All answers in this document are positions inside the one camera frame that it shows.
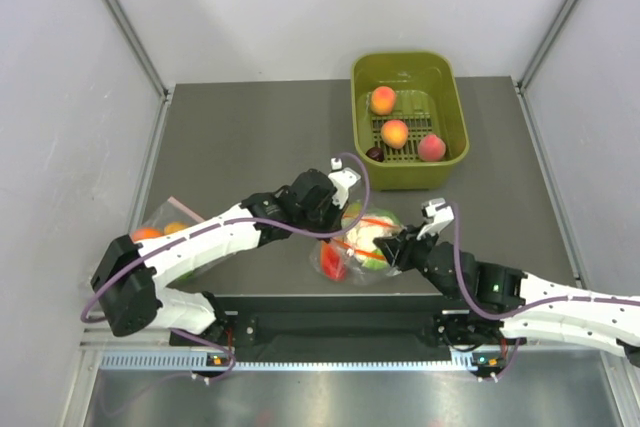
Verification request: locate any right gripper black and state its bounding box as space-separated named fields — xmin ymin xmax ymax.
xmin=377 ymin=220 xmax=461 ymax=301

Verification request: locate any clear zip bag red seal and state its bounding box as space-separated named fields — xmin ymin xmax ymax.
xmin=310 ymin=201 xmax=404 ymax=286

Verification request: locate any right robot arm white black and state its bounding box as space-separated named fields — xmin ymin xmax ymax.
xmin=374 ymin=228 xmax=639 ymax=367

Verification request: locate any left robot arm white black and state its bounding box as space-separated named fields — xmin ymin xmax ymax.
xmin=91 ymin=168 xmax=360 ymax=344

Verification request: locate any dark fake plum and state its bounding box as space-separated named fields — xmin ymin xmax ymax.
xmin=366 ymin=146 xmax=385 ymax=163

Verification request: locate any fake peach pink right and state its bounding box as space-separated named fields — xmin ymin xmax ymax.
xmin=418 ymin=133 xmax=446 ymax=162

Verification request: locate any fake peach middle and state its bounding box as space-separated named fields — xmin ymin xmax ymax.
xmin=380 ymin=119 xmax=409 ymax=150

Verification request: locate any fake peach back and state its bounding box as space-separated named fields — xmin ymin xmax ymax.
xmin=370 ymin=86 xmax=396 ymax=116

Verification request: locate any fake green fruit in bag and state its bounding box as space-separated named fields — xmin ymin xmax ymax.
xmin=176 ymin=271 xmax=195 ymax=282

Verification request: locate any fake orange fruit in bag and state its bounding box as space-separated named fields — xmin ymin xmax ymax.
xmin=130 ymin=227 xmax=163 ymax=243

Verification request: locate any olive green plastic basin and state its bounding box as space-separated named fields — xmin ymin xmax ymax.
xmin=351 ymin=51 xmax=470 ymax=191

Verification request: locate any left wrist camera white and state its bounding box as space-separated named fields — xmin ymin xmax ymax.
xmin=328 ymin=157 xmax=361 ymax=209

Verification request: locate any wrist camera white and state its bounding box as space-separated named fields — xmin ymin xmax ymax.
xmin=417 ymin=198 xmax=455 ymax=240
xmin=328 ymin=157 xmax=361 ymax=209

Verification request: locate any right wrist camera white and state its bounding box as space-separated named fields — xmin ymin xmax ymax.
xmin=417 ymin=198 xmax=455 ymax=240

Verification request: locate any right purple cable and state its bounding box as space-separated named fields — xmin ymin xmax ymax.
xmin=447 ymin=201 xmax=640 ymax=383

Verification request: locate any purple cable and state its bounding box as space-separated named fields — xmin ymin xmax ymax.
xmin=447 ymin=201 xmax=640 ymax=383
xmin=80 ymin=151 xmax=372 ymax=383

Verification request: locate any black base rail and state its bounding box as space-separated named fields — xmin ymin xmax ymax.
xmin=170 ymin=295 xmax=503 ymax=361

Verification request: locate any grey slotted cable duct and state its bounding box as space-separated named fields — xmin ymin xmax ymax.
xmin=100 ymin=350 xmax=505 ymax=372

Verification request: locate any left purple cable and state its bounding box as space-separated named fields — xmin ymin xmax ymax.
xmin=80 ymin=151 xmax=372 ymax=383

